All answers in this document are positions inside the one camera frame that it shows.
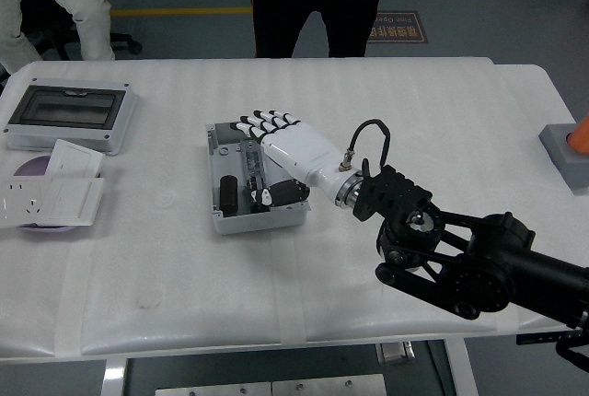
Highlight brown floor sign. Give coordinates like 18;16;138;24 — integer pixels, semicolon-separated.
366;10;430;45

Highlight grey metal plate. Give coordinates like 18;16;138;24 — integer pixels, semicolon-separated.
155;381;273;396
271;373;388;396

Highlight seated person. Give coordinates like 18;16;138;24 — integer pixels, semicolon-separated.
0;0;117;75

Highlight yellow floor tape line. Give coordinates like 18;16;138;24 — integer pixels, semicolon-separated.
110;6;256;17

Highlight orange cone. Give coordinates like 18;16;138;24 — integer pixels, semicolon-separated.
565;112;589;156

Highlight grey enclosure with dark window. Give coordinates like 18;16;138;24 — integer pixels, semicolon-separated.
2;76;139;157

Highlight white foam mat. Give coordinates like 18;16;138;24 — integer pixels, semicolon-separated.
0;55;579;363

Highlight black cylindrical battery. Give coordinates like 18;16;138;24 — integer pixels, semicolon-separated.
219;175;241;218

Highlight open grey junction box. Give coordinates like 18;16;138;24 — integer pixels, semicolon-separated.
204;120;312;236

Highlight grey block base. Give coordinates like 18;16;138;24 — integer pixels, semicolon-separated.
537;122;589;196

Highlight black office chair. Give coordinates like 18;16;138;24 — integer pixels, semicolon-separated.
19;0;144;60

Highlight purple round plate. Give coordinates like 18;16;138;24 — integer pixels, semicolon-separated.
12;155;79;235

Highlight white table leg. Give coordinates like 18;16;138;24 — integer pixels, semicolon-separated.
101;357;133;396
443;337;479;396

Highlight black table control panel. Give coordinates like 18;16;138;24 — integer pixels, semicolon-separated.
514;331;577;347

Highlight white switch panel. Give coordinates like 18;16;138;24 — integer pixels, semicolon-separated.
44;138;105;180
39;177;107;227

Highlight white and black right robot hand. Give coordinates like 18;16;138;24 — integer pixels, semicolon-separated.
234;109;356;209

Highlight white wall socket panel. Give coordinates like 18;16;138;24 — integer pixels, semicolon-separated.
0;176;48;230

